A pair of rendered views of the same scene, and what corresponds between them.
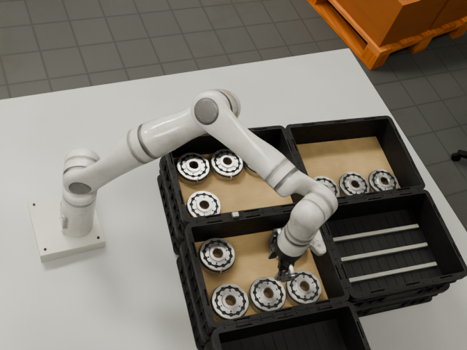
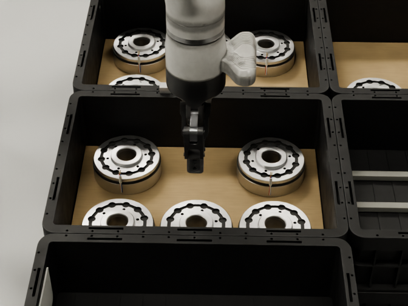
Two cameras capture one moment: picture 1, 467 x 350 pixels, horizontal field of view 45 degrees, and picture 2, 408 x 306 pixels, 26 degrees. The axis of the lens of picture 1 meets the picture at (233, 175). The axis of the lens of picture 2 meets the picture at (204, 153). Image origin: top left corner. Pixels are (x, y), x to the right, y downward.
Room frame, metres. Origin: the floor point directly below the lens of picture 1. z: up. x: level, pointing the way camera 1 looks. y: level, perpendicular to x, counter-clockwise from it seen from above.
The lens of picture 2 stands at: (-0.02, -0.70, 1.77)
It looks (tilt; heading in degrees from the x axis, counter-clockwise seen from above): 42 degrees down; 34
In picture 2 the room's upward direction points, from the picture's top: straight up
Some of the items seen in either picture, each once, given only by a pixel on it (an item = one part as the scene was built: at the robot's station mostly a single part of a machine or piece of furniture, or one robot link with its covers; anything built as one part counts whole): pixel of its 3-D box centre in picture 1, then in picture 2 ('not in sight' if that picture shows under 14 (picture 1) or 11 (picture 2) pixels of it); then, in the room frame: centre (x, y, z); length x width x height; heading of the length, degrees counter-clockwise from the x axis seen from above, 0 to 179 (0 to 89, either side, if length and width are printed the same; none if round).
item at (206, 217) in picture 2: (268, 293); (196, 223); (0.68, -0.21, 0.86); 0.05 x 0.05 x 0.01
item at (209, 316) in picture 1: (266, 262); (197, 163); (0.74, -0.17, 0.92); 0.40 x 0.30 x 0.02; 123
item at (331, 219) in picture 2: (261, 270); (197, 189); (0.74, -0.17, 0.87); 0.40 x 0.30 x 0.11; 123
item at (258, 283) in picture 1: (267, 294); (196, 226); (0.68, -0.21, 0.86); 0.10 x 0.10 x 0.01
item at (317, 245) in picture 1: (303, 235); (210, 43); (0.72, -0.21, 1.15); 0.11 x 0.09 x 0.06; 122
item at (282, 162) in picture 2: not in sight; (271, 157); (0.86, -0.22, 0.86); 0.05 x 0.05 x 0.01
